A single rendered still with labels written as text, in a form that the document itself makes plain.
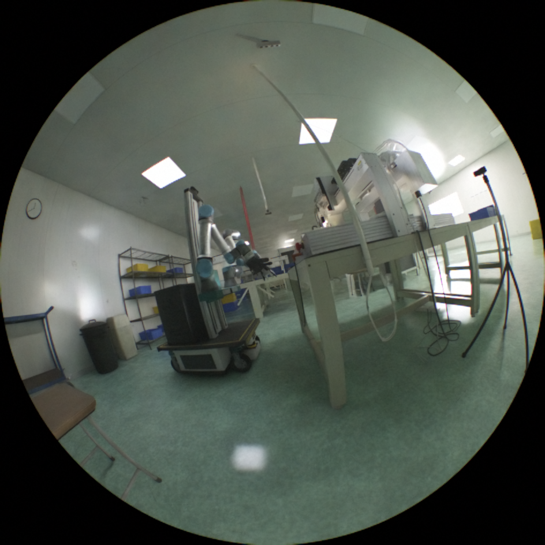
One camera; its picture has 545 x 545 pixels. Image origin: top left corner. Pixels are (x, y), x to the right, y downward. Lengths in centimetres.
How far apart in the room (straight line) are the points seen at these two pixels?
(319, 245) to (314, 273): 13
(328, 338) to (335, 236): 40
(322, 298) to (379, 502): 80
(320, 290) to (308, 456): 69
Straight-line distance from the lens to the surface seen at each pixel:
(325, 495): 72
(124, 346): 290
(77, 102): 256
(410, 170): 111
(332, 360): 70
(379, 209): 97
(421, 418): 88
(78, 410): 68
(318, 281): 59
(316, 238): 66
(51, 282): 292
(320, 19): 230
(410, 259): 384
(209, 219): 122
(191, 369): 153
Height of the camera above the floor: 71
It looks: 2 degrees up
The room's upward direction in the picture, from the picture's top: 14 degrees counter-clockwise
